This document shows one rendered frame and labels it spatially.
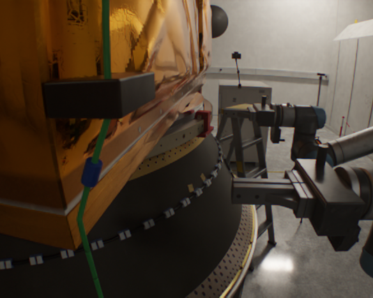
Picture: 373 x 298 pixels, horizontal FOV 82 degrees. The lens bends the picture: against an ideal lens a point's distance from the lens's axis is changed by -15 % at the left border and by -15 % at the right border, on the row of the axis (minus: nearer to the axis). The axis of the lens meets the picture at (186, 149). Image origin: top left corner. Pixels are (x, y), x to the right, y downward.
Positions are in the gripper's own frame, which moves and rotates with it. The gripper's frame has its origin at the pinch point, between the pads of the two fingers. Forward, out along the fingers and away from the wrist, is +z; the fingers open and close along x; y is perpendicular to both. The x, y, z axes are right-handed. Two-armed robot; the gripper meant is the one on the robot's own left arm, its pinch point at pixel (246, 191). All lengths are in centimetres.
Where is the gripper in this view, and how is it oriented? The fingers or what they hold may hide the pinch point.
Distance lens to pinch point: 34.1
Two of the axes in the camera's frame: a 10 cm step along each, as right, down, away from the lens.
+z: -9.9, -0.4, 1.1
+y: 0.0, -9.4, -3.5
